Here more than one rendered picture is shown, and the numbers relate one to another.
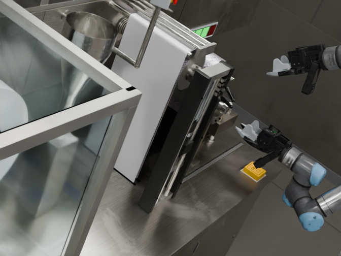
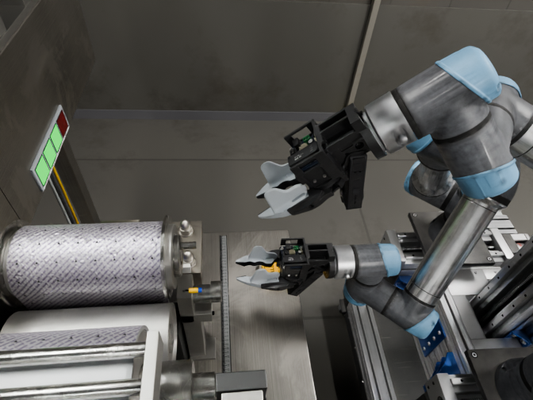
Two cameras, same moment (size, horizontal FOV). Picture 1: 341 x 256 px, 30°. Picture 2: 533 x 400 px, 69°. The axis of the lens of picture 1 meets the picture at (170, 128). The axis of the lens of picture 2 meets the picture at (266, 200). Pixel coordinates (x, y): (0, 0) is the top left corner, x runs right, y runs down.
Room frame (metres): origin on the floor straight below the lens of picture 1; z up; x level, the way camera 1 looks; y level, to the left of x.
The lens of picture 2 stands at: (1.71, -0.02, 1.84)
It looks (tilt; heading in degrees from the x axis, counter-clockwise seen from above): 47 degrees down; 327
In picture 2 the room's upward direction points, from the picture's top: 5 degrees clockwise
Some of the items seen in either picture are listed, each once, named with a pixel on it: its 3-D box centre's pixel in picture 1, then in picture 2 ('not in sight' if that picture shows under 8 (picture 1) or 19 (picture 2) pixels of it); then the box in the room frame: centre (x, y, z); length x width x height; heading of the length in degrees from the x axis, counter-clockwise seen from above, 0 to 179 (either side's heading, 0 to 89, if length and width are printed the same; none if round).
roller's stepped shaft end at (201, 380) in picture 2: not in sight; (218, 385); (1.85, -0.07, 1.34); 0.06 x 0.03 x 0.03; 66
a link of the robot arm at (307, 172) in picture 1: (308, 170); (372, 261); (1.99, -0.52, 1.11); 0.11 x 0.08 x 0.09; 66
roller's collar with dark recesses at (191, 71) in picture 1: (198, 76); (167, 389); (1.87, -0.02, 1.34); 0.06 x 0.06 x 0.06; 66
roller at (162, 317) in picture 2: not in sight; (96, 343); (2.05, 0.06, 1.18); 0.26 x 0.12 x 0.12; 66
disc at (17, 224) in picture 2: not in sight; (20, 263); (2.21, 0.14, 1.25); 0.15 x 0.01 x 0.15; 156
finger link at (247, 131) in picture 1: (246, 130); (258, 275); (2.08, -0.26, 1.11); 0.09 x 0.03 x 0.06; 75
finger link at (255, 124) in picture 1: (253, 126); (256, 254); (2.13, -0.29, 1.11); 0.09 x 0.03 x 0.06; 57
